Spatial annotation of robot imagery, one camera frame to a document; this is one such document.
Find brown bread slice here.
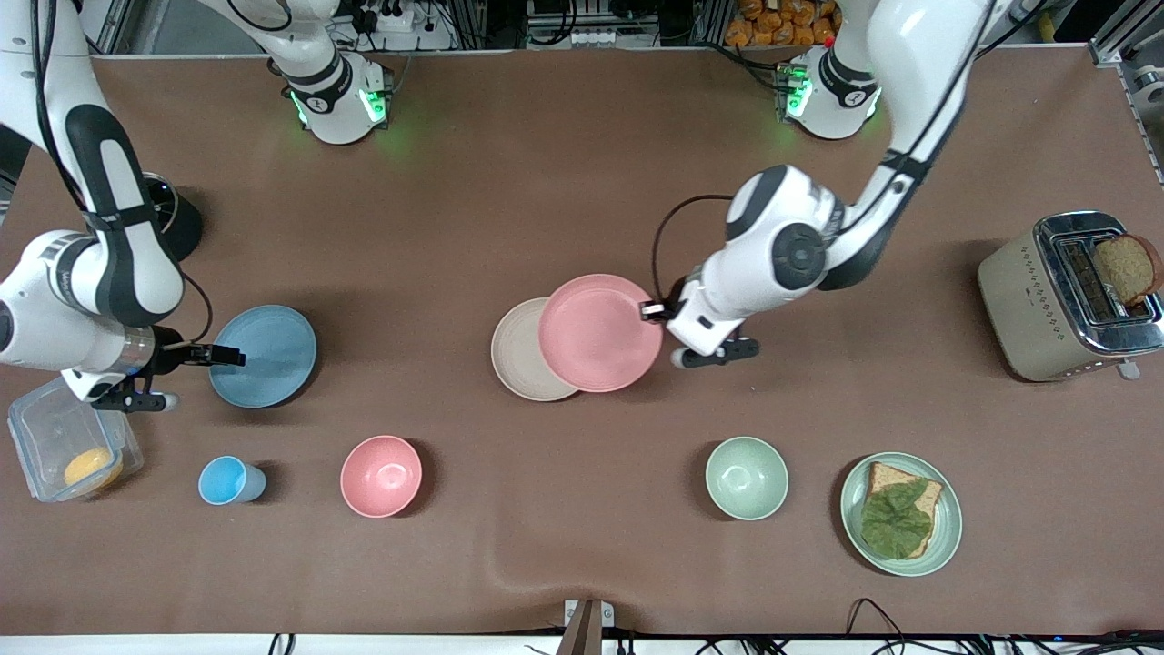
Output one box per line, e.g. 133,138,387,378
1092,234,1163,307

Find green plate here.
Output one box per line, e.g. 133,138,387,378
839,452,963,578

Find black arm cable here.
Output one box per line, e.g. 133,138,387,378
651,194,738,306
180,271,216,348

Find black loose cable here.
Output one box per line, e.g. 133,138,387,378
846,597,919,642

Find beige plate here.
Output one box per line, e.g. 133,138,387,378
490,297,583,402

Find green lettuce leaf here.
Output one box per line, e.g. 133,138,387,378
860,479,935,560

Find orange snack packs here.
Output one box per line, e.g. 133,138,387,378
725,0,842,48

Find pink plate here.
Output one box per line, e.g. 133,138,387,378
537,274,665,394

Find pink bowl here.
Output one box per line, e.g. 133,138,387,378
340,435,424,519

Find toast slice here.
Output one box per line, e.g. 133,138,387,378
862,461,945,559

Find white power strip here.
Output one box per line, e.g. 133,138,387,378
350,3,430,34

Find aluminium frame rail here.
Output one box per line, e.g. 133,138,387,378
1089,0,1164,187

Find green bowl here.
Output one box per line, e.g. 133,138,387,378
706,437,789,521

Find orange round food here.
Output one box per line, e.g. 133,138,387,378
64,447,124,489

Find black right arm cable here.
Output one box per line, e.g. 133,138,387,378
180,271,216,348

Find blue cup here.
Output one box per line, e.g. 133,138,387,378
198,456,267,506

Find blue plate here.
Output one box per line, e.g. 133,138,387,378
208,305,319,409

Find metal camera bracket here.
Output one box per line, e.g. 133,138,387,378
564,599,615,655

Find beige metal toaster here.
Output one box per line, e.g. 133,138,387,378
978,211,1164,383

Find clear plastic container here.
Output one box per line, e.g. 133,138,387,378
7,376,145,503

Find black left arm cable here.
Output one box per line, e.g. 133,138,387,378
651,194,738,306

